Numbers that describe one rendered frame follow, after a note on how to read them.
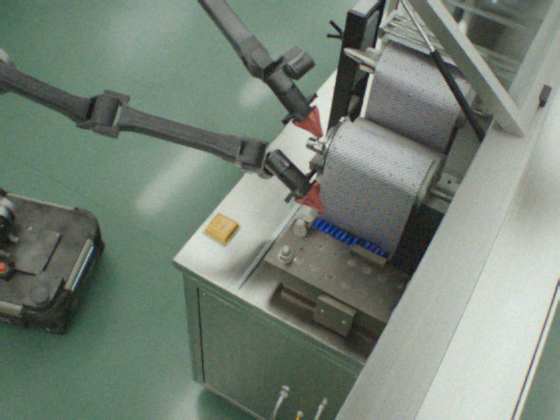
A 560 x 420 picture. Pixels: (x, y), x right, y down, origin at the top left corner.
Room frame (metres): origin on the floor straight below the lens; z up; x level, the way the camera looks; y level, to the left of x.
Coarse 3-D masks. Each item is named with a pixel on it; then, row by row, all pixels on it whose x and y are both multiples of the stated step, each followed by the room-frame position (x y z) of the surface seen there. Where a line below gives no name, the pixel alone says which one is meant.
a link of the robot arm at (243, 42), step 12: (204, 0) 1.40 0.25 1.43; (216, 0) 1.40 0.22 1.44; (216, 12) 1.36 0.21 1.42; (228, 12) 1.37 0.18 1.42; (216, 24) 1.35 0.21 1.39; (228, 24) 1.33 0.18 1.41; (240, 24) 1.33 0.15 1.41; (228, 36) 1.31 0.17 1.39; (240, 36) 1.30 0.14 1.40; (252, 36) 1.30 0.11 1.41; (240, 48) 1.26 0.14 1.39; (252, 48) 1.27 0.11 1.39; (264, 48) 1.27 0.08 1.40; (252, 60) 1.23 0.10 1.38; (252, 72) 1.24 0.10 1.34
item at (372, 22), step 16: (368, 0) 1.48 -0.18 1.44; (384, 0) 1.52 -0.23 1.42; (352, 16) 1.40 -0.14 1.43; (368, 16) 1.50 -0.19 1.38; (352, 32) 1.40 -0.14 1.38; (368, 32) 1.46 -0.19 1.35; (352, 64) 1.39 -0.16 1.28; (336, 80) 1.41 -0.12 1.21; (352, 80) 1.39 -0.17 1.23; (368, 80) 1.53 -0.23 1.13; (336, 96) 1.40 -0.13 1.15; (352, 96) 1.51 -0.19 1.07; (336, 112) 1.40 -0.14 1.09; (352, 112) 1.53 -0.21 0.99
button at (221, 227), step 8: (216, 216) 1.09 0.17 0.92; (224, 216) 1.09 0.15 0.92; (208, 224) 1.06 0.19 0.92; (216, 224) 1.06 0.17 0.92; (224, 224) 1.07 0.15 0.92; (232, 224) 1.07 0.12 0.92; (208, 232) 1.04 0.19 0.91; (216, 232) 1.04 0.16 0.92; (224, 232) 1.04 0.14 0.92; (232, 232) 1.05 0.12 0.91; (224, 240) 1.02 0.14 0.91
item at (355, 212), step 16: (320, 192) 1.05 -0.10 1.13; (336, 192) 1.03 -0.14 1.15; (352, 192) 1.02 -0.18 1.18; (336, 208) 1.03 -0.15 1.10; (352, 208) 1.01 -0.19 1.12; (368, 208) 0.99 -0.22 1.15; (384, 208) 0.98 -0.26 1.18; (336, 224) 1.02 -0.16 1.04; (352, 224) 1.01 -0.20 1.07; (368, 224) 0.99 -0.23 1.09; (384, 224) 0.97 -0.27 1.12; (400, 224) 0.96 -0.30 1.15; (368, 240) 0.98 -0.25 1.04; (384, 240) 0.97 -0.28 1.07
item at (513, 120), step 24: (408, 0) 0.87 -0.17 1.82; (432, 0) 0.86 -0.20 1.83; (432, 24) 0.85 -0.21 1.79; (456, 24) 0.86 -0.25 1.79; (432, 48) 0.83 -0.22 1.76; (456, 48) 0.83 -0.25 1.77; (552, 48) 1.00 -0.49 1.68; (480, 72) 0.81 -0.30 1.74; (456, 96) 0.80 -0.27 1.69; (480, 96) 0.80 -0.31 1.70; (504, 96) 0.80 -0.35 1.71; (528, 96) 0.84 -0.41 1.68; (504, 120) 0.78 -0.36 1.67; (528, 120) 0.79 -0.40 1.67
